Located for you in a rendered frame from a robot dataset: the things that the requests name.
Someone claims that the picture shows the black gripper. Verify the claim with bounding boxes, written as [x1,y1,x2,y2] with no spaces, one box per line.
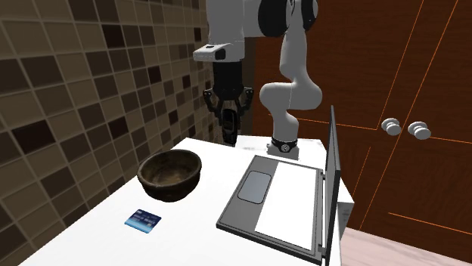
[203,61,255,125]

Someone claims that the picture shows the dark brown wooden bowl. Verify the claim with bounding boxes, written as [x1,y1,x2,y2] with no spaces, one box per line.
[136,148,203,203]

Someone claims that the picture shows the grey open laptop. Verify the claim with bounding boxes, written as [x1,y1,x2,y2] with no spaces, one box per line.
[215,104,343,266]

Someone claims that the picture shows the brown wooden double door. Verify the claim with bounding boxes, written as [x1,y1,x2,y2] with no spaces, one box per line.
[251,0,472,263]

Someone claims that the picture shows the blue card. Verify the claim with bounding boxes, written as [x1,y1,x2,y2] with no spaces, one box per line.
[123,209,163,234]

